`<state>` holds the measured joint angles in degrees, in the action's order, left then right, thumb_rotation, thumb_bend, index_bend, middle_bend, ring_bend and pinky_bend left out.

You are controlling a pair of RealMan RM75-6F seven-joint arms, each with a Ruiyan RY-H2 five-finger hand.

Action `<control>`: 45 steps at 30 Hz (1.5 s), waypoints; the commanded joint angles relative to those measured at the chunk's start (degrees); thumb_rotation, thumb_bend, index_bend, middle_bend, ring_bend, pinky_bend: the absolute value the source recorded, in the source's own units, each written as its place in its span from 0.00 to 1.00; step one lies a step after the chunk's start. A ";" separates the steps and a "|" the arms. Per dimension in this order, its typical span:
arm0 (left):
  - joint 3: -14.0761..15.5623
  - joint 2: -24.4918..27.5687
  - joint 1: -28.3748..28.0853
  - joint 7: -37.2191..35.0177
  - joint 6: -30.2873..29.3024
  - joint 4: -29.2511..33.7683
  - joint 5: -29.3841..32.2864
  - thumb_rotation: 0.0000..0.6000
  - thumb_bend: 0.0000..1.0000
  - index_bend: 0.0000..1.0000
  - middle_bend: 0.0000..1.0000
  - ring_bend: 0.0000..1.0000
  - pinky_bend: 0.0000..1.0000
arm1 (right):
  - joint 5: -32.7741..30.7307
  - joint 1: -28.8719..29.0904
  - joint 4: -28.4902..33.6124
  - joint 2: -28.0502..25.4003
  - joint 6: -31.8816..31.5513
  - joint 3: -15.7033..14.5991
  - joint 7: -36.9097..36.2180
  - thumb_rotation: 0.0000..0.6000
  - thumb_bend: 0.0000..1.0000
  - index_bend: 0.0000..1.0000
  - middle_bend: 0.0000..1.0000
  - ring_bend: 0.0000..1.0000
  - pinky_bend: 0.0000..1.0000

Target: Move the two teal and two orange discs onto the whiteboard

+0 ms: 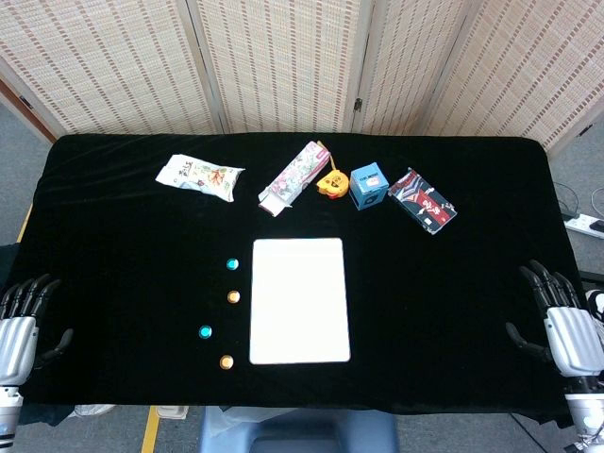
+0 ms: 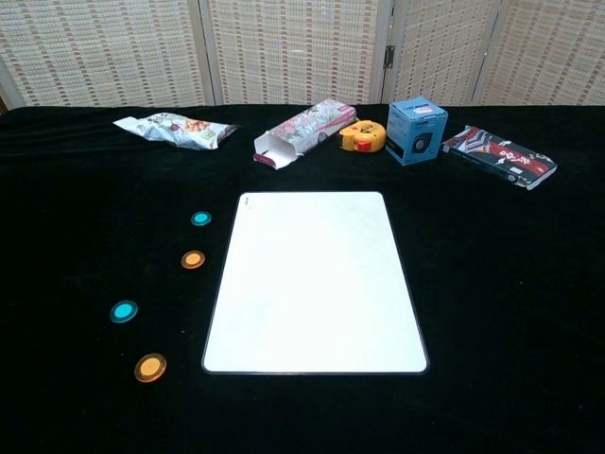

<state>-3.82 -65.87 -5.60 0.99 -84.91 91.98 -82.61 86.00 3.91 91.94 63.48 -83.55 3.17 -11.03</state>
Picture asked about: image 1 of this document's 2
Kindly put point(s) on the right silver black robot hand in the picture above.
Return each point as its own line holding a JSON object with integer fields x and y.
{"x": 573, "y": 340}

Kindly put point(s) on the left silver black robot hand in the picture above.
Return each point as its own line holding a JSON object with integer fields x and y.
{"x": 19, "y": 340}

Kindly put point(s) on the teal round token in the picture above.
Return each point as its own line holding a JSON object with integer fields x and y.
{"x": 232, "y": 264}
{"x": 205, "y": 332}

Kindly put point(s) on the orange button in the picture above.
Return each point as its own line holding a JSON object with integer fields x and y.
{"x": 226, "y": 362}
{"x": 233, "y": 296}

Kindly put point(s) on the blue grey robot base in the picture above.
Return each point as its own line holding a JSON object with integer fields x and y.
{"x": 302, "y": 429}

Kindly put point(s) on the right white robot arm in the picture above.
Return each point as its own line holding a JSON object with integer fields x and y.
{"x": 585, "y": 415}

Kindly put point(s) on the white magnetic board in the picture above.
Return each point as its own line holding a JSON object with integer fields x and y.
{"x": 299, "y": 302}

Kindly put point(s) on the white plastic bag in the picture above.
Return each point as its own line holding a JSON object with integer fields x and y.
{"x": 92, "y": 408}

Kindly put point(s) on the white power strip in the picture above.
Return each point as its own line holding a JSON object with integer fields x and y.
{"x": 585, "y": 223}

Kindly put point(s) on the black velvet tablecloth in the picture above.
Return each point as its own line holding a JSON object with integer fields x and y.
{"x": 141, "y": 236}

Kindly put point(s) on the dark red patterned box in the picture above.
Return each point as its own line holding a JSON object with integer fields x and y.
{"x": 422, "y": 200}

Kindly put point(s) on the white snack bag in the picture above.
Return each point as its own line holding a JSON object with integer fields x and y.
{"x": 198, "y": 177}

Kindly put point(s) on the blue cube box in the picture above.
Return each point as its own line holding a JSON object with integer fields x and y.
{"x": 369, "y": 186}

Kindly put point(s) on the yellow tape measure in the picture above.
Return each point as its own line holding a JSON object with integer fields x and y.
{"x": 332, "y": 184}

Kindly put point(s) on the floral long carton box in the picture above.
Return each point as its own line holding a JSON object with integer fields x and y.
{"x": 295, "y": 177}

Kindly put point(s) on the woven folding screen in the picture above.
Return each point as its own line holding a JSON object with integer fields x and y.
{"x": 283, "y": 61}

